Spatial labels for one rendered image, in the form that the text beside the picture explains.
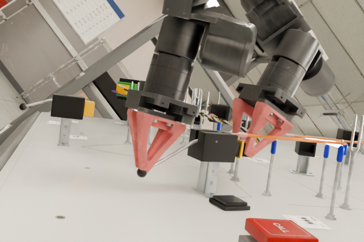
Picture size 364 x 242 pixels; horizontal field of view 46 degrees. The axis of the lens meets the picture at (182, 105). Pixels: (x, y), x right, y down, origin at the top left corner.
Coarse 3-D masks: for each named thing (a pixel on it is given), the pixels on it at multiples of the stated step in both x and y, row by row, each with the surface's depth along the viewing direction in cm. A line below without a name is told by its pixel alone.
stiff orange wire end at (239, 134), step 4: (240, 132) 51; (240, 136) 51; (244, 136) 51; (248, 136) 52; (252, 136) 52; (256, 136) 52; (260, 136) 52; (264, 136) 52; (268, 136) 52; (272, 136) 53; (276, 136) 53; (280, 136) 53; (292, 140) 54; (296, 140) 54; (300, 140) 54; (304, 140) 55; (308, 140) 55; (312, 140) 55; (316, 140) 55; (320, 140) 56; (324, 140) 56; (336, 144) 57; (340, 144) 57; (344, 144) 56
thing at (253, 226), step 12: (252, 228) 40; (264, 228) 39; (276, 228) 39; (288, 228) 40; (300, 228) 40; (264, 240) 37; (276, 240) 37; (288, 240) 37; (300, 240) 37; (312, 240) 38
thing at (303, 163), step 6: (300, 144) 87; (306, 144) 89; (312, 144) 87; (300, 150) 87; (306, 150) 89; (312, 150) 88; (300, 156) 88; (306, 156) 90; (312, 156) 87; (300, 162) 88; (306, 162) 90; (300, 168) 90; (306, 168) 89; (306, 174) 88; (312, 174) 88
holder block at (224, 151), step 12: (192, 132) 62; (204, 132) 60; (216, 132) 62; (204, 144) 59; (216, 144) 60; (228, 144) 61; (192, 156) 61; (204, 156) 59; (216, 156) 60; (228, 156) 61
